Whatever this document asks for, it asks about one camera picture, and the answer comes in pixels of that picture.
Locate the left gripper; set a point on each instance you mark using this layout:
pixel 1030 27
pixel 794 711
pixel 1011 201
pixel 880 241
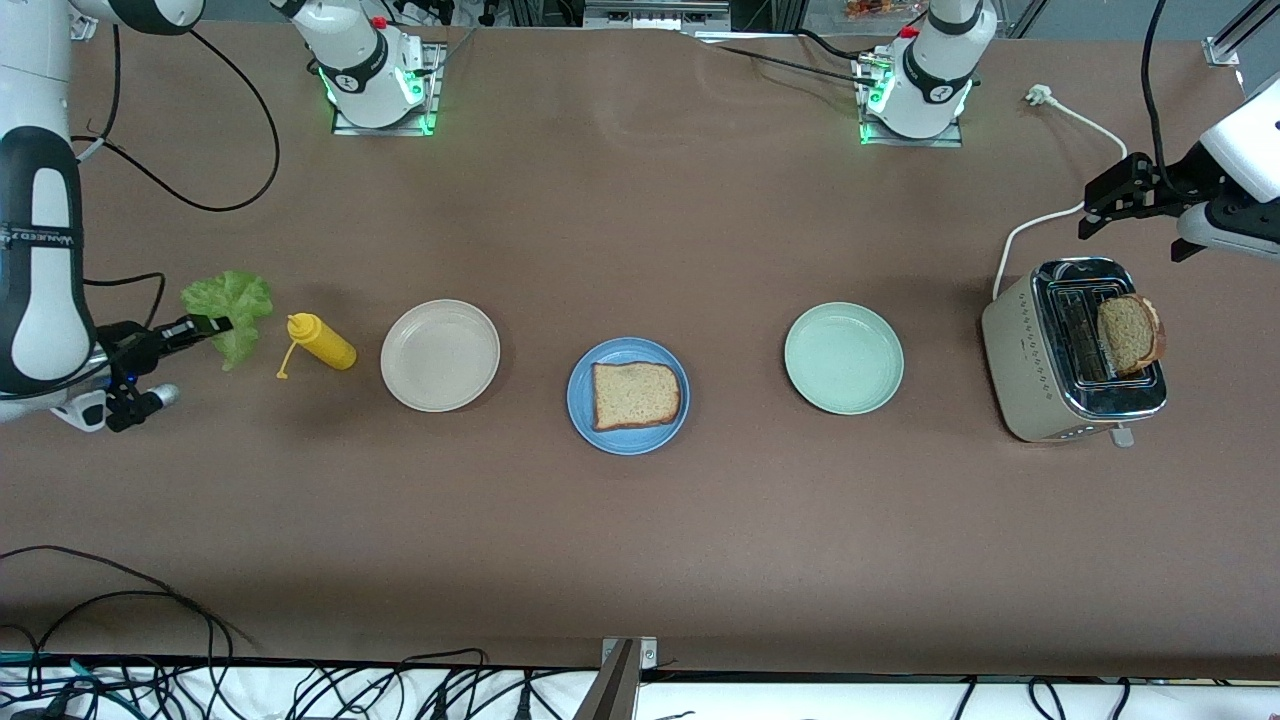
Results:
pixel 1176 181

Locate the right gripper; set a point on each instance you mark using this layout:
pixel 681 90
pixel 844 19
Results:
pixel 128 345

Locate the green lettuce leaf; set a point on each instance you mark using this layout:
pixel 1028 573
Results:
pixel 235 300

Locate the yellow mustard squeeze bottle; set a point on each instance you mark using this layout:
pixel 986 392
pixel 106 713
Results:
pixel 325 345

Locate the brown toast bread slice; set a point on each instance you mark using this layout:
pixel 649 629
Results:
pixel 635 395
pixel 1130 335

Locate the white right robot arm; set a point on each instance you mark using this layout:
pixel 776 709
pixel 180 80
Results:
pixel 45 300

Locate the beige plate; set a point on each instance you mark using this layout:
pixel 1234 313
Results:
pixel 440 355

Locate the green plate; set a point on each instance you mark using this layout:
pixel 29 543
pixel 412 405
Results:
pixel 844 358

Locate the blue plate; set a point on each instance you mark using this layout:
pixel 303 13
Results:
pixel 628 445

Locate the beige and chrome toaster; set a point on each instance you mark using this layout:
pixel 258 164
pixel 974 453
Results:
pixel 1020 370

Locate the orange snack bag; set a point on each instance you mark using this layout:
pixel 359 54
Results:
pixel 880 8

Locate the grey metal box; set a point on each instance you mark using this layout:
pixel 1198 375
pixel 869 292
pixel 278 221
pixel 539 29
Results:
pixel 655 15

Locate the aluminium frame corner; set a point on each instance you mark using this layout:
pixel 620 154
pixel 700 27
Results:
pixel 1222 50

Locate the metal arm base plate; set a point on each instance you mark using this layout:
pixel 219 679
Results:
pixel 434 110
pixel 910 142

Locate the dark aluminium profile post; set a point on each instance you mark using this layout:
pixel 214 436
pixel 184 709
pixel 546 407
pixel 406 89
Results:
pixel 612 695

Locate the silver table edge bracket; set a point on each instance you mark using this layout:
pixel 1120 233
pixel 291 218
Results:
pixel 648 655

